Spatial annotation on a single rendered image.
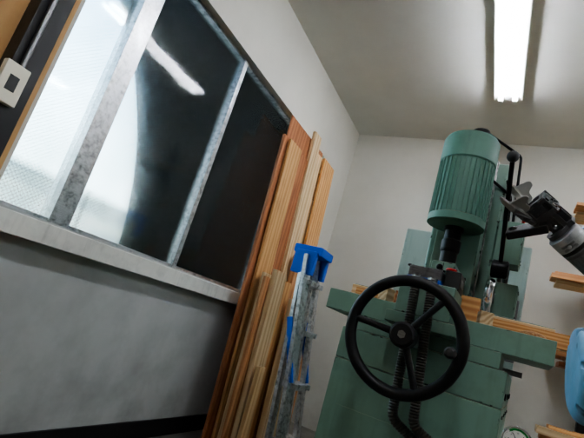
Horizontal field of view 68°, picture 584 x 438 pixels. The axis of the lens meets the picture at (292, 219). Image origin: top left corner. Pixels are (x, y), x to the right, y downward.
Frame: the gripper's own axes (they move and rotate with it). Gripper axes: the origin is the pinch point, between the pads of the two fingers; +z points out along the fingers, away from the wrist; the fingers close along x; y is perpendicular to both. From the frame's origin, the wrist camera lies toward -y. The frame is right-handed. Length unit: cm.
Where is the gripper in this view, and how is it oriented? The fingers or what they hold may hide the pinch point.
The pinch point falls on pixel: (501, 189)
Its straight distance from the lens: 142.4
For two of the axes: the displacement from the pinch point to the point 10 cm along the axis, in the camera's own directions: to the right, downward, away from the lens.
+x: -5.2, 3.8, -7.7
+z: -7.1, -6.9, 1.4
